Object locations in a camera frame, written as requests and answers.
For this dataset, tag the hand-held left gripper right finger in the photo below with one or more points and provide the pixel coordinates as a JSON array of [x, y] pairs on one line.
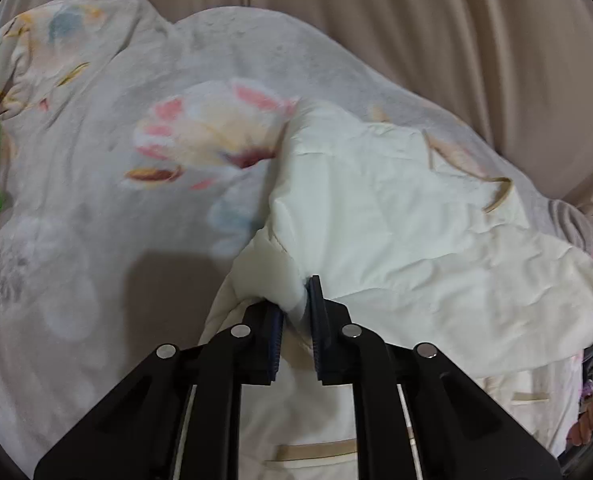
[[317, 332]]

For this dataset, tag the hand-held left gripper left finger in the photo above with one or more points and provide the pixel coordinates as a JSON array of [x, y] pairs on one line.
[[275, 347]]

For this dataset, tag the cream quilted comforter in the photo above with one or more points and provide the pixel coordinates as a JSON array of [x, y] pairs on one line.
[[401, 240]]

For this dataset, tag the person's right hand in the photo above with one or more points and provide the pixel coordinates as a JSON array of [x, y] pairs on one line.
[[585, 425]]

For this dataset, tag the floral print fleece blanket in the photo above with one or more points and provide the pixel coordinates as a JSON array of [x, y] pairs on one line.
[[101, 170]]

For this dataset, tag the beige curtain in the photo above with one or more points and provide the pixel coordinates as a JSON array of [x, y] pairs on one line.
[[401, 20]]

